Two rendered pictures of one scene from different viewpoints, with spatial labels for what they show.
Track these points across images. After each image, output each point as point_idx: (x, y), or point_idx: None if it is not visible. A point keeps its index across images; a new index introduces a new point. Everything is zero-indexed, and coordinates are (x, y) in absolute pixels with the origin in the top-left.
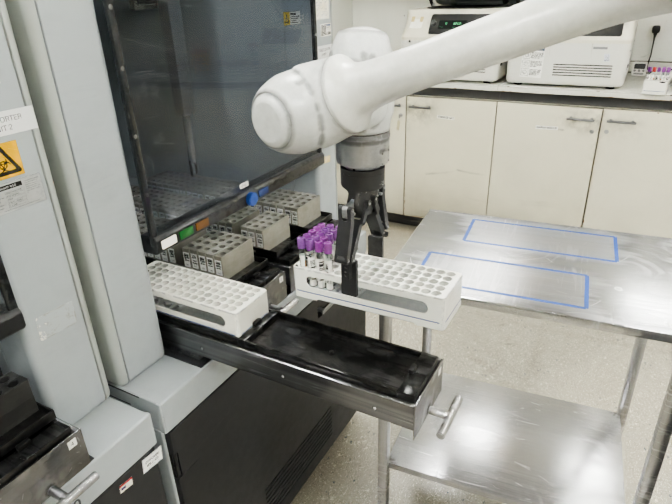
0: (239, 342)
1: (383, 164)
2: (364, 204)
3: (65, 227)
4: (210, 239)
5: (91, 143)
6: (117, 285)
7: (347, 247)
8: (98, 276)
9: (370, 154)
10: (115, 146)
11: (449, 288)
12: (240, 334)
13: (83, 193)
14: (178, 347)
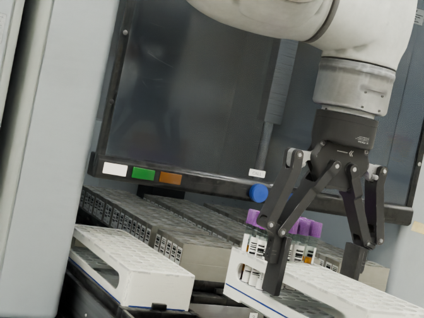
0: (118, 311)
1: (365, 110)
2: (329, 164)
3: (7, 84)
4: (197, 236)
5: (75, 17)
6: (33, 184)
7: (275, 203)
8: (16, 158)
9: (346, 85)
10: (101, 35)
11: (394, 311)
12: (126, 304)
13: (42, 61)
14: (70, 313)
